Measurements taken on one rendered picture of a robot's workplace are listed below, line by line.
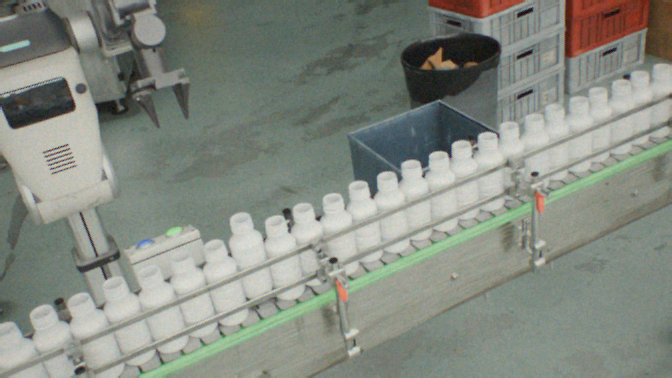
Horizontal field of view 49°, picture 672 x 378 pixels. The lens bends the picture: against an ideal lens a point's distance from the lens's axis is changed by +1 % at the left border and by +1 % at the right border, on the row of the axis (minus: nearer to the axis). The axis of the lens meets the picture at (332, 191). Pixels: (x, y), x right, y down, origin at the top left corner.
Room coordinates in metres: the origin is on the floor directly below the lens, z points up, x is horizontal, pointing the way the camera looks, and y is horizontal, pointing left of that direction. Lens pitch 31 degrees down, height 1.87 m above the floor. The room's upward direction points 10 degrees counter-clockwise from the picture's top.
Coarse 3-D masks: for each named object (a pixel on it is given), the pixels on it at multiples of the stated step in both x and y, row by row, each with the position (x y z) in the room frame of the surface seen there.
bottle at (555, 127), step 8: (552, 112) 1.35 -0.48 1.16; (560, 112) 1.35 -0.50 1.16; (552, 120) 1.35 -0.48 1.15; (560, 120) 1.35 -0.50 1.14; (544, 128) 1.36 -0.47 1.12; (552, 128) 1.35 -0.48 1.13; (560, 128) 1.35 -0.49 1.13; (568, 128) 1.35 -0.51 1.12; (552, 136) 1.34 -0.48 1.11; (560, 136) 1.34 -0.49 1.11; (560, 144) 1.34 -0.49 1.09; (568, 144) 1.35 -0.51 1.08; (552, 152) 1.34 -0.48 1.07; (560, 152) 1.34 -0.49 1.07; (568, 152) 1.35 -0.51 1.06; (552, 160) 1.34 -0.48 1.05; (560, 160) 1.34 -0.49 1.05; (568, 160) 1.35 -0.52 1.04; (552, 168) 1.34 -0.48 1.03; (552, 176) 1.34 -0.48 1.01; (560, 176) 1.34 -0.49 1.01
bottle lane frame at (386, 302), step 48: (576, 192) 1.32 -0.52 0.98; (624, 192) 1.37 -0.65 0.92; (480, 240) 1.22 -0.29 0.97; (576, 240) 1.32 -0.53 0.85; (384, 288) 1.13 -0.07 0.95; (432, 288) 1.17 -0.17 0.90; (480, 288) 1.22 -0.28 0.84; (240, 336) 1.02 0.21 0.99; (288, 336) 1.05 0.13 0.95; (336, 336) 1.09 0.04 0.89; (384, 336) 1.13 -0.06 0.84
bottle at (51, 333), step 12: (36, 312) 0.97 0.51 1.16; (48, 312) 0.98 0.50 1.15; (36, 324) 0.95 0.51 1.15; (48, 324) 0.95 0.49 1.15; (60, 324) 0.96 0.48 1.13; (36, 336) 0.95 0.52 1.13; (48, 336) 0.94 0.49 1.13; (60, 336) 0.95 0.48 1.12; (72, 336) 0.97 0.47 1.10; (48, 348) 0.93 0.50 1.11; (48, 360) 0.93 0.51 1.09; (60, 360) 0.93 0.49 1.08; (48, 372) 0.94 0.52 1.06; (60, 372) 0.93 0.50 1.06; (72, 372) 0.94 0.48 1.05
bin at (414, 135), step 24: (384, 120) 1.88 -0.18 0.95; (408, 120) 1.91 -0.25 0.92; (432, 120) 1.94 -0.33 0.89; (456, 120) 1.87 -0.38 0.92; (360, 144) 1.77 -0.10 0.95; (384, 144) 1.88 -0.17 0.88; (408, 144) 1.91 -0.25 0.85; (432, 144) 1.94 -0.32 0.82; (360, 168) 1.79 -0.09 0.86; (384, 168) 1.66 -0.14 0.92; (552, 264) 1.43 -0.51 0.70
